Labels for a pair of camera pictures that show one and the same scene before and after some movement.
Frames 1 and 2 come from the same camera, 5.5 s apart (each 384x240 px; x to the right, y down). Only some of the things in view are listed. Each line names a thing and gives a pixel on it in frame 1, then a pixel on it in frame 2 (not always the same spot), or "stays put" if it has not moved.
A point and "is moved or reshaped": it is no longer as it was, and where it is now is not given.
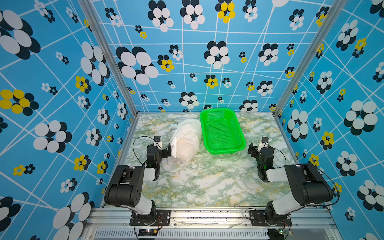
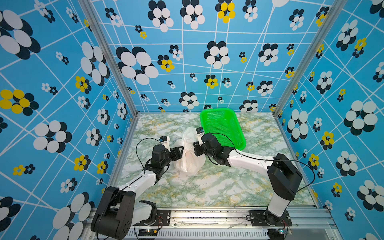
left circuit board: (146, 232) stays put
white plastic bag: (185, 139) is moved or reshaped
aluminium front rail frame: (210, 223) stays put
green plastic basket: (222, 132) stays put
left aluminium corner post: (90, 10) stays put
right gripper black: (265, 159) → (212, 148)
